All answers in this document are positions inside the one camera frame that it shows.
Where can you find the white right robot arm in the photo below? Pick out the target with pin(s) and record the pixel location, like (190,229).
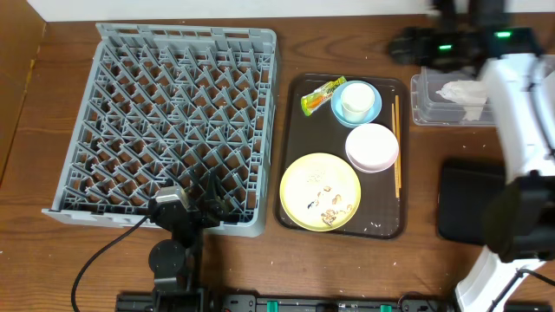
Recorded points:
(518,226)

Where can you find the right wooden chopstick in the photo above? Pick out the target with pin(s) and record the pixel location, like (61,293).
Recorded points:
(398,169)

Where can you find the black waste bin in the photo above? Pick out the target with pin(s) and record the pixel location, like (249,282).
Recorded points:
(466,188)

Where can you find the yellow plate with scraps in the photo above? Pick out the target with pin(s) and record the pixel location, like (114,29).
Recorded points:
(320,192)

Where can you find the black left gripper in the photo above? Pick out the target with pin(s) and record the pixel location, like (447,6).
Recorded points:
(201,210)

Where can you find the white paper napkin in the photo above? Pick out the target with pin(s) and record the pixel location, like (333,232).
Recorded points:
(470,94)

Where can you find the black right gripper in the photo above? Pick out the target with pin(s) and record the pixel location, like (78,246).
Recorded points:
(413,48)

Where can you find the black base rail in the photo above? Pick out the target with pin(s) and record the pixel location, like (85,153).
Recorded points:
(251,303)

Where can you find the clear plastic waste bin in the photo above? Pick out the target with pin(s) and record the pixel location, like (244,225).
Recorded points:
(430,109)

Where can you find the yellow green snack wrapper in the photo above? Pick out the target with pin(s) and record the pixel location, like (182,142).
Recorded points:
(313,101)

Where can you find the grey dishwasher rack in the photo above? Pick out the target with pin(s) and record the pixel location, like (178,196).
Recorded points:
(171,105)

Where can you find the dark brown serving tray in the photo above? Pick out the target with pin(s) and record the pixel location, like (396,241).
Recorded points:
(381,214)

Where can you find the pale pink bowl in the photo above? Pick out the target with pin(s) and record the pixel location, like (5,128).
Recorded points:
(371,148)

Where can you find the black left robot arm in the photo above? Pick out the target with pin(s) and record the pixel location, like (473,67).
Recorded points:
(176,262)

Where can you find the white paper cup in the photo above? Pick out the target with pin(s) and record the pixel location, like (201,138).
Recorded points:
(357,99)

